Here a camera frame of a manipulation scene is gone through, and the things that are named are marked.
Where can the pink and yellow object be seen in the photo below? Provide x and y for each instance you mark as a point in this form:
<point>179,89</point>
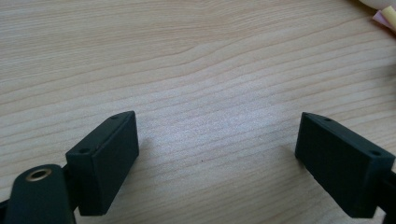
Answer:
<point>386,15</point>

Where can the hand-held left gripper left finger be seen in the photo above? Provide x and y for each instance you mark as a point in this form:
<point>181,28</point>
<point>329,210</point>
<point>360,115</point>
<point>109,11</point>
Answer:
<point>102,165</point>

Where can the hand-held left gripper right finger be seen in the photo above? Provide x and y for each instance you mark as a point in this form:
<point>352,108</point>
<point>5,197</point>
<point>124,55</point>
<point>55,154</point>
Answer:
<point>339,168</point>

